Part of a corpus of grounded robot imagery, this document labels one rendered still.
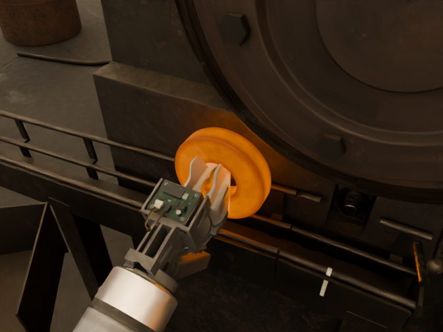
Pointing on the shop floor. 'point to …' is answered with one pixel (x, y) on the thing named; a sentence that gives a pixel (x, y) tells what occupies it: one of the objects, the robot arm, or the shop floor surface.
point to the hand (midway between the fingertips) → (221, 166)
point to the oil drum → (39, 21)
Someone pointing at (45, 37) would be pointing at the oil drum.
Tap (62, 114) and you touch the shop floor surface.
